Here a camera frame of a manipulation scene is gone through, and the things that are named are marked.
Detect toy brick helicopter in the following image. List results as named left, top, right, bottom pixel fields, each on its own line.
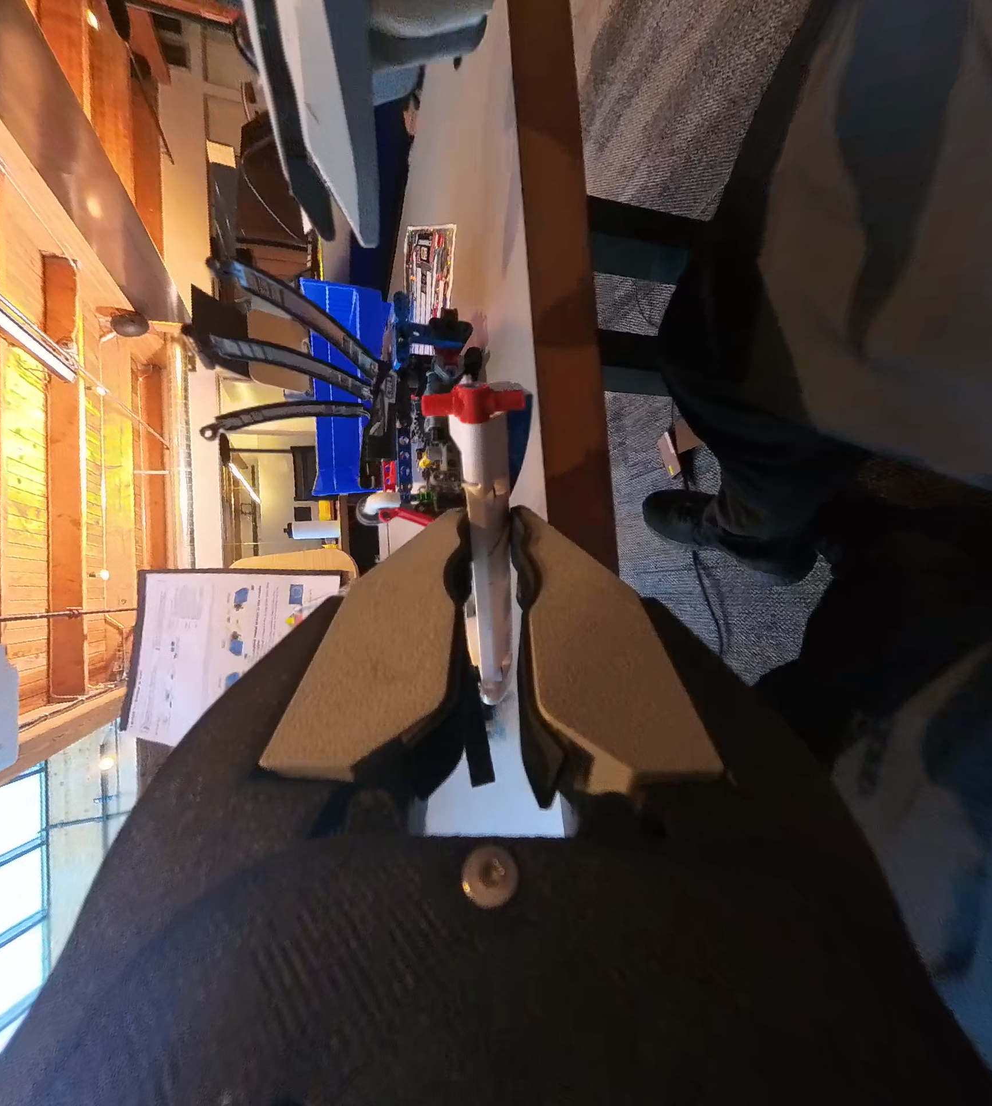
left=180, top=255, right=536, bottom=705

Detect person's black shoe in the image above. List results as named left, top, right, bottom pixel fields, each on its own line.
left=641, top=488, right=834, bottom=580

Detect blue plastic bin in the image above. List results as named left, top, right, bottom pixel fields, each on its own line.
left=299, top=276, right=393, bottom=498

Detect white printed paper sheet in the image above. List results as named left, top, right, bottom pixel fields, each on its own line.
left=120, top=569, right=350, bottom=748

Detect dark blue board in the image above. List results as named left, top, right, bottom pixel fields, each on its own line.
left=372, top=99, right=415, bottom=252

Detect person's black trousers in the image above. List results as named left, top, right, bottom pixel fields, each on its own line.
left=660, top=199, right=992, bottom=762

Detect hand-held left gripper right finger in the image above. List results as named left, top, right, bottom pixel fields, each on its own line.
left=509, top=505, right=726, bottom=809

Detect white desk with wooden edge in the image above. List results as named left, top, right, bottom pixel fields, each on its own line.
left=375, top=0, right=620, bottom=839

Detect small brown box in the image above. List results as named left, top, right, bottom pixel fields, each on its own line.
left=660, top=423, right=705, bottom=480

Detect dark metal desk frame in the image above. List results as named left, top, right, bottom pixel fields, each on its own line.
left=586, top=194, right=705, bottom=394

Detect round wooden table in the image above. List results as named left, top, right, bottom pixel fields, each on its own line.
left=228, top=551, right=361, bottom=575

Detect black floor cable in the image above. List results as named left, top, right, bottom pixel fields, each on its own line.
left=693, top=553, right=732, bottom=662

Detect printed instruction booklet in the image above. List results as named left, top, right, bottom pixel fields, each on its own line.
left=401, top=225, right=458, bottom=316

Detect person's patterned shirt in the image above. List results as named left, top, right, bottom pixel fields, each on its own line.
left=747, top=0, right=992, bottom=1106

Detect long light bar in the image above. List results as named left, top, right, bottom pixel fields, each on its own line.
left=0, top=251, right=78, bottom=381

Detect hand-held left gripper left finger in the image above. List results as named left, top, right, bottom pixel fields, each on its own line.
left=258, top=510, right=487, bottom=787

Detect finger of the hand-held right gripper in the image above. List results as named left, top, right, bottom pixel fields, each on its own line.
left=365, top=0, right=497, bottom=74
left=241, top=0, right=385, bottom=249

